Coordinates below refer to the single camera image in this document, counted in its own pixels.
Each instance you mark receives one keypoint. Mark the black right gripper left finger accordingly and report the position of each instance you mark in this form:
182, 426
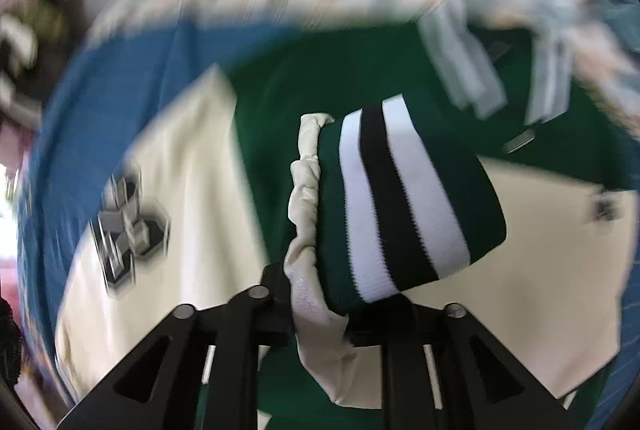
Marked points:
196, 369

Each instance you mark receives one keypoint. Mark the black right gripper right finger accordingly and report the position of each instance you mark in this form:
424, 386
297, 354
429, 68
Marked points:
443, 369

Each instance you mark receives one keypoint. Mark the green and cream varsity jacket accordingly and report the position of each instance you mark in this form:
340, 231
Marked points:
369, 180

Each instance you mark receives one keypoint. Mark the cluttered clothes shelf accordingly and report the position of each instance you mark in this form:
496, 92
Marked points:
38, 37

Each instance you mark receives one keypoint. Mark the blue striped bed sheet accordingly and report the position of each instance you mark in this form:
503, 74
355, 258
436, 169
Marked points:
137, 198

